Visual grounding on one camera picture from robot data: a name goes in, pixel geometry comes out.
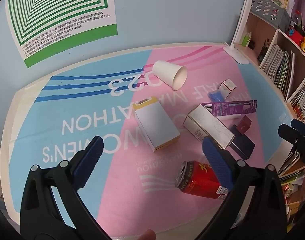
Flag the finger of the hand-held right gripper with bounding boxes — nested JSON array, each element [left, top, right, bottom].
[[291, 118, 305, 133], [278, 123, 305, 146]]

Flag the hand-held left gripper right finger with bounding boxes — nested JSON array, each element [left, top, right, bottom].
[[200, 135, 289, 240]]

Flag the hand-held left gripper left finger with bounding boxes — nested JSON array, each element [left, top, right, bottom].
[[20, 135, 110, 240]]

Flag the blue plastic packet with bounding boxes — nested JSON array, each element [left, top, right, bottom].
[[209, 90, 225, 104]]

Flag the white paper cup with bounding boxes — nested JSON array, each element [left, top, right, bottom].
[[152, 60, 188, 91]]

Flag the person's left hand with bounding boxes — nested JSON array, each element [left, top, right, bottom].
[[138, 229, 157, 240]]

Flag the row of colourful books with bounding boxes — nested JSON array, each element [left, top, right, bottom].
[[288, 78, 305, 126]]

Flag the red drink can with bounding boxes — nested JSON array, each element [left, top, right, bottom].
[[174, 160, 229, 200]]

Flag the dark navy box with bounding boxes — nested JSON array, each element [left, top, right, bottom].
[[229, 125, 256, 160]]

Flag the pile of books and papers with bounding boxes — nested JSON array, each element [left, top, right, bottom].
[[278, 149, 305, 232]]

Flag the tall white line-drawing box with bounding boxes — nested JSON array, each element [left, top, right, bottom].
[[183, 104, 235, 149]]

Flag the small dark red box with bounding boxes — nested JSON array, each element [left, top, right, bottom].
[[236, 115, 252, 134]]

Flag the pink and blue printed mat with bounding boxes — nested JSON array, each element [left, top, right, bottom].
[[2, 42, 297, 239]]

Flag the purple toothbrush package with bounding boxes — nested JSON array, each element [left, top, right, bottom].
[[201, 100, 257, 120]]

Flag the row of thin books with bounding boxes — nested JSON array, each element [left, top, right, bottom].
[[260, 44, 296, 98]]

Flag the white box with yellow edge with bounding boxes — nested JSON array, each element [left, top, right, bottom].
[[132, 96, 181, 153]]

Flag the small white box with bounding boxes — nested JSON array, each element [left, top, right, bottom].
[[219, 79, 237, 97]]

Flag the wooden bookshelf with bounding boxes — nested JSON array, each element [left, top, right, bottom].
[[231, 10, 305, 130]]

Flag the red plush toy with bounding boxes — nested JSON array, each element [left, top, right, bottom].
[[289, 26, 305, 46]]

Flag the small green bottle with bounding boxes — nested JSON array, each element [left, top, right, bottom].
[[243, 32, 253, 47]]

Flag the white desk lamp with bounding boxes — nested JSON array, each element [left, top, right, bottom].
[[223, 0, 253, 64]]

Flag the grey perforated basket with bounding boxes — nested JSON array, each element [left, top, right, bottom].
[[249, 0, 291, 29]]

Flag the green striped wall poster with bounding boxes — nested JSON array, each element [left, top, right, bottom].
[[5, 0, 118, 69]]

